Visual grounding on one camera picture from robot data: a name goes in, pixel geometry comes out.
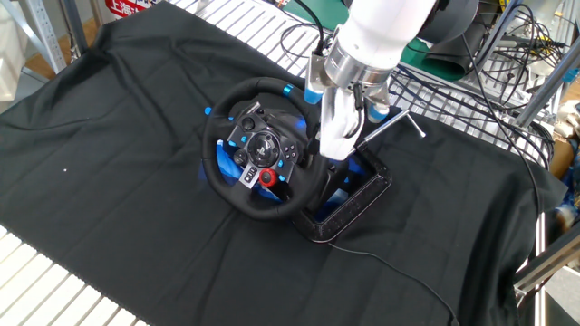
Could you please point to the dark metal post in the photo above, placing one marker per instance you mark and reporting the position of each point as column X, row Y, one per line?
column 74, row 27

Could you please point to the silver metal clamp rod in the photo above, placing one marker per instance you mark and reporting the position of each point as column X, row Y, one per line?
column 385, row 127

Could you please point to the white crumpled bag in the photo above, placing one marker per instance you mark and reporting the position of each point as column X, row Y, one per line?
column 568, row 120

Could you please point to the white cabinet panel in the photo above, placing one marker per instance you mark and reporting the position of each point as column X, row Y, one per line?
column 11, row 54

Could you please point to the grey metal shelf frame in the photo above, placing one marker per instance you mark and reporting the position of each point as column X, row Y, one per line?
column 43, row 31

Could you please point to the black rolled mat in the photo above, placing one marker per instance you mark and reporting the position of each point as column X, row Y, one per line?
column 453, row 59

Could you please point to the silver vertical post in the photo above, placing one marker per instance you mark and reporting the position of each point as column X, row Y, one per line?
column 540, row 271

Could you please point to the brown cardboard box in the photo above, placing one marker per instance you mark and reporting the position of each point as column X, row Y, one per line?
column 562, row 158

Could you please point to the aluminium profile bar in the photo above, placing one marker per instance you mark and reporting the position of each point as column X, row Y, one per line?
column 546, row 93
column 548, row 265

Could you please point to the silver wrist camera blue ends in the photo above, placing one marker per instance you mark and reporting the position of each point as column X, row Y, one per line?
column 312, row 95

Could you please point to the black table cloth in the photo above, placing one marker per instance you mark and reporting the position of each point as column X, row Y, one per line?
column 113, row 204

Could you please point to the black steering wheel blue stripe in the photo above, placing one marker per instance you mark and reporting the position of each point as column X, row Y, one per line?
column 263, row 151

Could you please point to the red white sign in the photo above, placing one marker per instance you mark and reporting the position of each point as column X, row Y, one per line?
column 124, row 6

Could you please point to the blue patterned cloth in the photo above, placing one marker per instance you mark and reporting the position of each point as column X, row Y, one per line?
column 568, row 199

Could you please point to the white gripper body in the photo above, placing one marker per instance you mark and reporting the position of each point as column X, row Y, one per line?
column 335, row 127

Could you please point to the black wheel base unit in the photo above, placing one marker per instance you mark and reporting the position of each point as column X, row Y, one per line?
column 358, row 204

